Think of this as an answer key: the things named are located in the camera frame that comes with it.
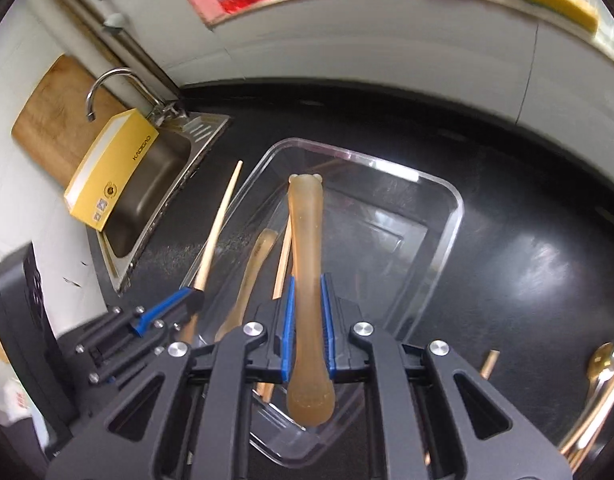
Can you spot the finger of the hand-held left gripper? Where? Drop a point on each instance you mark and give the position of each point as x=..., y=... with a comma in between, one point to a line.
x=193, y=302
x=152, y=311

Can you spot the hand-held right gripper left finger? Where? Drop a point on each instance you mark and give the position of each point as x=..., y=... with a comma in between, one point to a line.
x=287, y=330

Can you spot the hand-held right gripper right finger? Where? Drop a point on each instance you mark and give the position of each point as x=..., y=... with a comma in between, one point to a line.
x=328, y=330

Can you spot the amber silicone spoon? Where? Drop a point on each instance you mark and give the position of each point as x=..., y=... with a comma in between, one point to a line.
x=307, y=240

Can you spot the clear plastic container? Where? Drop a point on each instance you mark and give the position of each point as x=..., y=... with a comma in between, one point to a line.
x=387, y=240

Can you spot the gold metal spoon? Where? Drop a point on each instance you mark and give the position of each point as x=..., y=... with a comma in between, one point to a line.
x=602, y=360

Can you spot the stainless steel sink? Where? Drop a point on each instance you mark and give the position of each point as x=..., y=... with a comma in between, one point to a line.
x=152, y=185

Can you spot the yellow cardboard box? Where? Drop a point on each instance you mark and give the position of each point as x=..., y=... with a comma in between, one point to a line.
x=107, y=170

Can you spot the wooden cutting board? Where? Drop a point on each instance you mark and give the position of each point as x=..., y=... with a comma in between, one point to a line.
x=52, y=120

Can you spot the chrome faucet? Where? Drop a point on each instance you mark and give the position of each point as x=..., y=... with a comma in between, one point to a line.
x=102, y=82

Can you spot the grey wall pipe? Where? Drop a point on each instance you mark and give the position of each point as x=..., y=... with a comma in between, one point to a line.
x=132, y=55

